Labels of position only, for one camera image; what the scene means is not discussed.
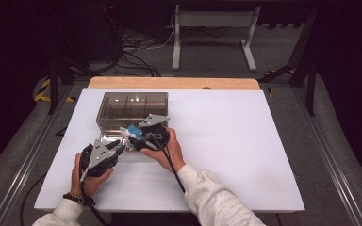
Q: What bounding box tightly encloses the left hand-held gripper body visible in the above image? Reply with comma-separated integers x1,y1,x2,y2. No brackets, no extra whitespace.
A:
79,138,121,184

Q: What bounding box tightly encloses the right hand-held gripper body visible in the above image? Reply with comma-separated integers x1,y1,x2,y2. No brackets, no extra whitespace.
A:
131,113,172,153

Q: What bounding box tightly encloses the clear plastic drawer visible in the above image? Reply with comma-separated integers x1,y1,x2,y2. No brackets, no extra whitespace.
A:
97,133,145,153

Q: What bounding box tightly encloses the white and blue plush toy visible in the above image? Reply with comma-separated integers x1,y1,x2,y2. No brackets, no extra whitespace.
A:
119,124,145,140

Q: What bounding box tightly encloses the smoked clear drawer box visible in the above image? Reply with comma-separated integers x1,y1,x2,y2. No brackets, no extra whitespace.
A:
95,91,170,139

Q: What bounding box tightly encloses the person's right hand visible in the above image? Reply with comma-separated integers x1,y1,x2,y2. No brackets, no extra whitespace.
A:
140,126,187,173

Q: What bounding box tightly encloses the person's left hand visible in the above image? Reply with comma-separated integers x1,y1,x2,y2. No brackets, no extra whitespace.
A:
70,152,116,198

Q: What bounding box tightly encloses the wooden table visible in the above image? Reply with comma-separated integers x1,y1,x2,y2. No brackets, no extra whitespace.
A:
88,75,261,91

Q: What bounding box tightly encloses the person's dark lap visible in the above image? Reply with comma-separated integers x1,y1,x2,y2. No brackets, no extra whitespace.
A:
111,213,202,226

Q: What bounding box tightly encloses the white board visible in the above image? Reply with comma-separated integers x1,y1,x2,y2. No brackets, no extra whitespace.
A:
33,88,305,213

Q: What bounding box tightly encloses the yellow black hazard tape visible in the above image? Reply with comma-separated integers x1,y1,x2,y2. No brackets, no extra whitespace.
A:
33,78,76,104

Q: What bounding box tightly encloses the black metal stand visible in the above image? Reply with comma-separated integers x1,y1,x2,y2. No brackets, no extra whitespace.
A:
257,8,319,117
45,6,92,116

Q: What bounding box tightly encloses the white metal stand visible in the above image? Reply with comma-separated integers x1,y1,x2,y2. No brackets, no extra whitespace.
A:
171,4,262,72

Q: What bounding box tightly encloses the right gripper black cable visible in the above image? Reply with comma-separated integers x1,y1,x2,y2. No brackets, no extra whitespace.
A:
149,134,187,194

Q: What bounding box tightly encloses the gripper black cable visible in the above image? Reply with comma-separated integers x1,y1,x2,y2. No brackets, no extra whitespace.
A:
149,134,187,194
79,177,111,226

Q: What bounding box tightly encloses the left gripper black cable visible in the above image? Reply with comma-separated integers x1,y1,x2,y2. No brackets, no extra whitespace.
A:
79,177,111,226

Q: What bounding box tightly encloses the dark bead bracelet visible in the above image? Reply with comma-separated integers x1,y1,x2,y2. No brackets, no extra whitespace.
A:
62,192,87,205

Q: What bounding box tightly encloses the aluminium rail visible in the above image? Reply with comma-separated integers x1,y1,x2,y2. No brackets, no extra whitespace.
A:
0,84,76,226
290,84,362,226

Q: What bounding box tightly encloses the bundle of black floor cables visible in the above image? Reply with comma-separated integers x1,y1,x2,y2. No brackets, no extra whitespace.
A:
102,3,175,78

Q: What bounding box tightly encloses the black looping floor cable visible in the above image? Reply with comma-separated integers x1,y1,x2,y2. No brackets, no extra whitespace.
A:
20,171,48,226

